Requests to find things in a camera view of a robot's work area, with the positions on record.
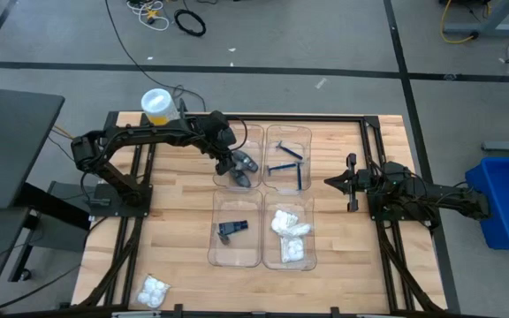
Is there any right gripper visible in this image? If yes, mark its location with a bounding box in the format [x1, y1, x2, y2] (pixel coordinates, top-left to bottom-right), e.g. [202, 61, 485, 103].
[323, 152, 373, 213]

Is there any white yellow wipes canister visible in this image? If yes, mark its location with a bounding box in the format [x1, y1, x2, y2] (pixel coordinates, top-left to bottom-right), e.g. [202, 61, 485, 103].
[141, 87, 181, 127]

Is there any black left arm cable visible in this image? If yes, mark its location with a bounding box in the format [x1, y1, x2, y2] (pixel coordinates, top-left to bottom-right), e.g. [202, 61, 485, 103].
[227, 115, 249, 154]

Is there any yellow green cable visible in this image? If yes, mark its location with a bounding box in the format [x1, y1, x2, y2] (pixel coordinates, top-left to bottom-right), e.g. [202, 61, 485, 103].
[49, 125, 75, 141]

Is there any clear plastic bin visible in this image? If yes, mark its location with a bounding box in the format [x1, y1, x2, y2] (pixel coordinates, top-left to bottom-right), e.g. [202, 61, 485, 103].
[262, 123, 313, 192]
[207, 188, 264, 269]
[262, 188, 317, 271]
[213, 123, 265, 190]

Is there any grey desk leg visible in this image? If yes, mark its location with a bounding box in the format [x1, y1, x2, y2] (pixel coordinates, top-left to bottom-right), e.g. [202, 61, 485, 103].
[440, 0, 509, 39]

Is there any white cable bundle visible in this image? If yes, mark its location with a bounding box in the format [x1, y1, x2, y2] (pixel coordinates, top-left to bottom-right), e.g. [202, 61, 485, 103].
[125, 0, 171, 32]

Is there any long black floor cable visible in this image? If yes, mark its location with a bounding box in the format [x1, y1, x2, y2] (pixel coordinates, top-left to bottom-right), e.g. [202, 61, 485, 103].
[103, 0, 208, 112]

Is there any yellow floor cable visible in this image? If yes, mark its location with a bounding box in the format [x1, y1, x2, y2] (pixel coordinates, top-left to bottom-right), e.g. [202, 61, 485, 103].
[438, 0, 476, 45]

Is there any black desk leg frame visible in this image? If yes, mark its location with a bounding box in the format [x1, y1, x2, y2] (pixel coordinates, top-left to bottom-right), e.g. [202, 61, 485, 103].
[9, 180, 93, 284]

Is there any black coiled cable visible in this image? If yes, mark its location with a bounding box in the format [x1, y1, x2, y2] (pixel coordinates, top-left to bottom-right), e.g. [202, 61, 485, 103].
[173, 8, 208, 38]

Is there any black aluminium table frame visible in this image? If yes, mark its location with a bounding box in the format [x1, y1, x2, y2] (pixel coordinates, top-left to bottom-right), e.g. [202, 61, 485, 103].
[72, 110, 449, 318]

